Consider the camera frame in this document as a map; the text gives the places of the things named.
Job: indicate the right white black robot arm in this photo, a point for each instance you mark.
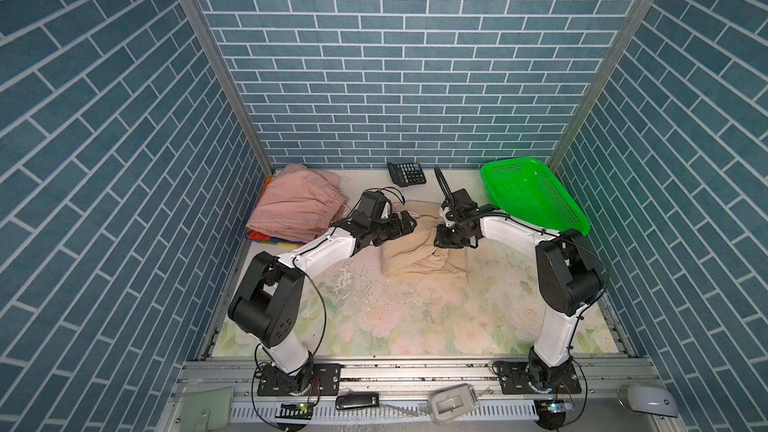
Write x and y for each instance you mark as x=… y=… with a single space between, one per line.
x=570 y=276

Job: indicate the black calculator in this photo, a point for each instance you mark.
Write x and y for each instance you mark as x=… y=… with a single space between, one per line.
x=406 y=174

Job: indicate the rainbow striped shorts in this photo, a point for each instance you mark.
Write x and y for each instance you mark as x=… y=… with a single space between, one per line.
x=258 y=237

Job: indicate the white computer mouse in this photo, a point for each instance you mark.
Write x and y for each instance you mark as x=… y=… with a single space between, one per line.
x=649 y=400

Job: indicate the white slotted cable duct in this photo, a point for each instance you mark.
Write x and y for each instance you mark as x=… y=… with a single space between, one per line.
x=399 y=411

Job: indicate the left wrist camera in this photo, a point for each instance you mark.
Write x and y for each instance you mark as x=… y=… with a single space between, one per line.
x=373 y=205

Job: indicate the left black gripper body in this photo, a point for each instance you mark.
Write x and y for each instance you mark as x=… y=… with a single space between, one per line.
x=388 y=228

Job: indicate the pale green plastic plate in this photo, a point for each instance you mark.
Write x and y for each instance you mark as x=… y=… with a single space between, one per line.
x=206 y=411

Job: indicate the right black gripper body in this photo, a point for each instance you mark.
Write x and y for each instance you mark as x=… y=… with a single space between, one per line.
x=452 y=236

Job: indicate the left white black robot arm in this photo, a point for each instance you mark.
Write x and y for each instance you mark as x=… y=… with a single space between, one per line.
x=267 y=299

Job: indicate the green circuit board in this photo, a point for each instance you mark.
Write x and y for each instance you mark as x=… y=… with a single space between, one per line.
x=551 y=406
x=295 y=411

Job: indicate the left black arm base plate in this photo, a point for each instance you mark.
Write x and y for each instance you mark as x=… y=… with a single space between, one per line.
x=317 y=378

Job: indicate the left green circuit board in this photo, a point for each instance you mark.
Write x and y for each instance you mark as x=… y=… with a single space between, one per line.
x=295 y=411

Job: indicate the green plastic basket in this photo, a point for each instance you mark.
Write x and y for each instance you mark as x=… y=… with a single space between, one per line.
x=527 y=189

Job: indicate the beige shorts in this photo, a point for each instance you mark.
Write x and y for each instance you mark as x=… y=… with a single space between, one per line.
x=416 y=253

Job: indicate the pink shorts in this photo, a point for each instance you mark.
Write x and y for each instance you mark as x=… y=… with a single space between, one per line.
x=298 y=205

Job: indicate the grey plastic clip device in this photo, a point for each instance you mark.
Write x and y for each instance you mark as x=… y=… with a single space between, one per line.
x=448 y=404

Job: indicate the right green circuit board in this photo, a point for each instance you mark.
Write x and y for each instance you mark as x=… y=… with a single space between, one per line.
x=551 y=406

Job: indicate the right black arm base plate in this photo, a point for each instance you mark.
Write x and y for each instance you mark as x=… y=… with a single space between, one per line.
x=516 y=378

